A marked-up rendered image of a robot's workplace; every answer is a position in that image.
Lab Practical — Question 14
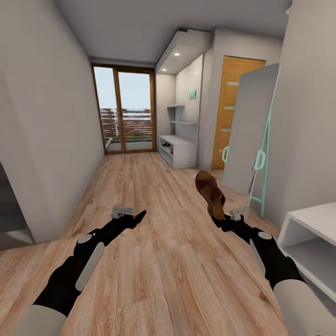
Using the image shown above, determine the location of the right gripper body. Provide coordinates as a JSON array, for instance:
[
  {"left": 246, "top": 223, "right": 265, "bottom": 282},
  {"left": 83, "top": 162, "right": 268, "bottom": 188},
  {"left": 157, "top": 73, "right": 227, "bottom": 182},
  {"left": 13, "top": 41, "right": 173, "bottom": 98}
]
[{"left": 221, "top": 215, "right": 247, "bottom": 237}]

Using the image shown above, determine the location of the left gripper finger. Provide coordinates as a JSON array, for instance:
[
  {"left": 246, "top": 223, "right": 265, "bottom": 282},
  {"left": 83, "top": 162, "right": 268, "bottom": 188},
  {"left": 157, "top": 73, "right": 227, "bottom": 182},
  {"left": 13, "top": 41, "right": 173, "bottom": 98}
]
[{"left": 135, "top": 210, "right": 146, "bottom": 224}]

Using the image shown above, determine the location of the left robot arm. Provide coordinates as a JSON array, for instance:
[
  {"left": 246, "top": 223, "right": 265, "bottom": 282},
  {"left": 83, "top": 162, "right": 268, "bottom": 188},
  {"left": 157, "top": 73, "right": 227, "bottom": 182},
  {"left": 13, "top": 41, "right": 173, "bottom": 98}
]
[{"left": 8, "top": 206, "right": 146, "bottom": 336}]

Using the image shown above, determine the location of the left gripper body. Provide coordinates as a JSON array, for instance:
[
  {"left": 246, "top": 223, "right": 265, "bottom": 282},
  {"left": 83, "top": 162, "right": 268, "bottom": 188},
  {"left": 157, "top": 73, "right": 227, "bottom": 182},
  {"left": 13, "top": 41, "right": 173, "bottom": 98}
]
[{"left": 106, "top": 214, "right": 136, "bottom": 238}]

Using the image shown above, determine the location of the sandal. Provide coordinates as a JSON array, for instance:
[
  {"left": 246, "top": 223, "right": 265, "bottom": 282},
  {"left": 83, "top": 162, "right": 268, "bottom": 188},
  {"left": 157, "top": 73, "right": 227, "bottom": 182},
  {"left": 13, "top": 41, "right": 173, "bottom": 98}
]
[{"left": 195, "top": 170, "right": 225, "bottom": 221}]

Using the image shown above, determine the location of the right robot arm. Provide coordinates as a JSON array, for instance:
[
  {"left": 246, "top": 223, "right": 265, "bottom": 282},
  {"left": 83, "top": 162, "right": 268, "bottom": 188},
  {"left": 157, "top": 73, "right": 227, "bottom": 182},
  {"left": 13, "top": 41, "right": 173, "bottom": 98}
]
[{"left": 211, "top": 206, "right": 336, "bottom": 336}]

